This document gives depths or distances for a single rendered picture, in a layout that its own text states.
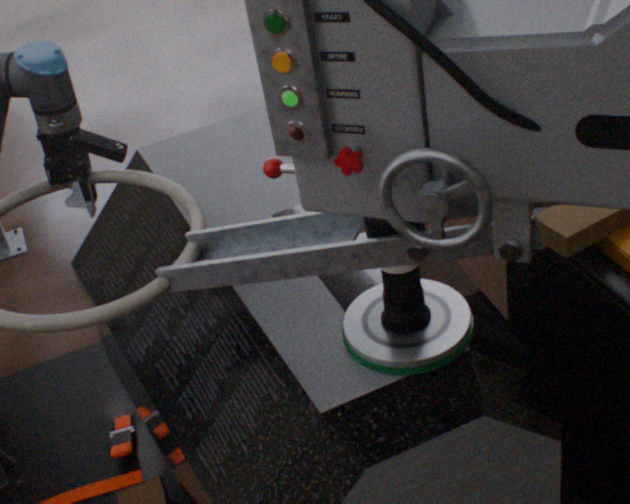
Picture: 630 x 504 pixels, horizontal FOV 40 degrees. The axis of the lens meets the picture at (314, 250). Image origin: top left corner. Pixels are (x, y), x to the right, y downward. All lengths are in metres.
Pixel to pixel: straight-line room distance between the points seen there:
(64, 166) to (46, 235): 1.90
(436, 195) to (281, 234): 0.49
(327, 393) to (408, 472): 0.18
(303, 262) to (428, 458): 0.37
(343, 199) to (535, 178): 0.27
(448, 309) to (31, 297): 2.20
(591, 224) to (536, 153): 0.69
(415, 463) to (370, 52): 0.66
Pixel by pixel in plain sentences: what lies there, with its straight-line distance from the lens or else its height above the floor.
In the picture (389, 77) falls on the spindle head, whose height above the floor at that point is 1.39.
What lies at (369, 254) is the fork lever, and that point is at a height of 1.07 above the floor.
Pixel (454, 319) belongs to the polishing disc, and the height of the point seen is 0.90.
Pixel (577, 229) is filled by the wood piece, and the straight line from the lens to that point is 1.77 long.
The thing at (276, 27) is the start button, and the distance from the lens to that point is 1.10.
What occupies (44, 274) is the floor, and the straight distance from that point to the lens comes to 3.53.
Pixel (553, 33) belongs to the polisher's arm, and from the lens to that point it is 1.05.
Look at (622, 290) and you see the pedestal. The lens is 1.77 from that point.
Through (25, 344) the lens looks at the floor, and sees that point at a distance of 3.21.
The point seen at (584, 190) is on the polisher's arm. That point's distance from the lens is 1.13.
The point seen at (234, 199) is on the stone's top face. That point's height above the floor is 0.87.
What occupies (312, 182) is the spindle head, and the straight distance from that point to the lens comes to 1.23.
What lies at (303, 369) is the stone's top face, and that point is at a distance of 1.45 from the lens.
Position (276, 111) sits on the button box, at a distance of 1.17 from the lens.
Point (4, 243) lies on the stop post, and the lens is 3.74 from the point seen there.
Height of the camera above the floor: 1.86
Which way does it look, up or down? 35 degrees down
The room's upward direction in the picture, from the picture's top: 11 degrees counter-clockwise
